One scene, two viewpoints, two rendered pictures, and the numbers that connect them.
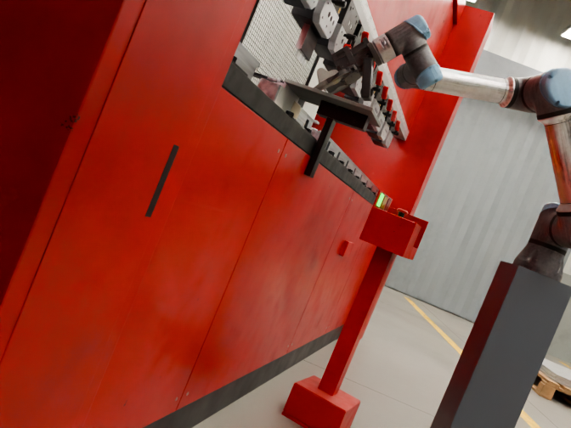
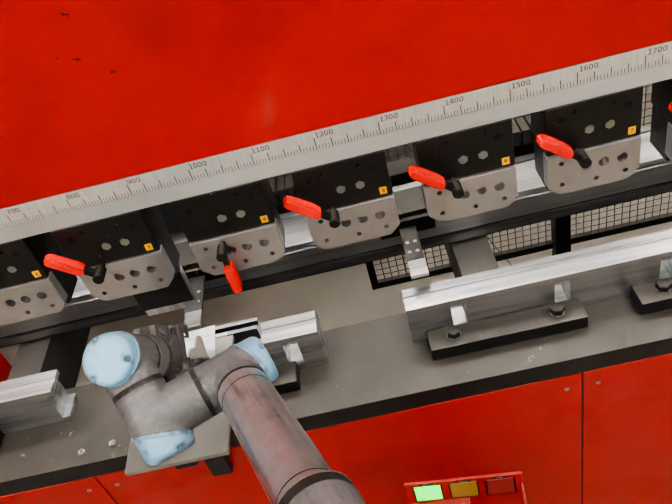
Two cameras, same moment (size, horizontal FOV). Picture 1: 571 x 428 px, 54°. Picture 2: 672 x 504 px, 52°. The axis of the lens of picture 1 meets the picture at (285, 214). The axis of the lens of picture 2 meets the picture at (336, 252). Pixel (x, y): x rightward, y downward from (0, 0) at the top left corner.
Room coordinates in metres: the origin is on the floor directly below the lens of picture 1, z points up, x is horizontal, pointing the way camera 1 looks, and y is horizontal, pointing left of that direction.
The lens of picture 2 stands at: (1.80, -0.90, 1.92)
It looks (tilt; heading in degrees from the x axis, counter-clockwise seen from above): 40 degrees down; 79
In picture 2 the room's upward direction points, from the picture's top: 17 degrees counter-clockwise
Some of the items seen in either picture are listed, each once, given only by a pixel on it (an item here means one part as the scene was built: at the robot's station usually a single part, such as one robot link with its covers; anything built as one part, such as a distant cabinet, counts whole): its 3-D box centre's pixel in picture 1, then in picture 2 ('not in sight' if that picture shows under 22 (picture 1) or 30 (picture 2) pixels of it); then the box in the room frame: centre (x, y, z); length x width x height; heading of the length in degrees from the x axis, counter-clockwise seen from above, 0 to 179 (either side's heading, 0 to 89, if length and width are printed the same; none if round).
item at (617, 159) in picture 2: (363, 86); (584, 132); (2.41, -0.10, 1.26); 0.15 x 0.09 x 0.17; 163
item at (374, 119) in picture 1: (334, 104); (183, 400); (1.62, -0.01, 1.00); 0.26 x 0.18 x 0.01; 73
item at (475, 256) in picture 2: not in sight; (457, 223); (2.35, 0.32, 0.81); 0.64 x 0.08 x 0.14; 73
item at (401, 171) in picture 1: (366, 160); not in sight; (3.89, -0.38, 1.15); 0.85 x 0.25 x 2.30; 73
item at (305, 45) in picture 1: (305, 46); (163, 292); (1.67, 0.13, 1.13); 0.10 x 0.02 x 0.10; 163
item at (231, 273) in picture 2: (344, 48); (230, 267); (1.80, 0.03, 1.20); 0.04 x 0.02 x 0.10; 73
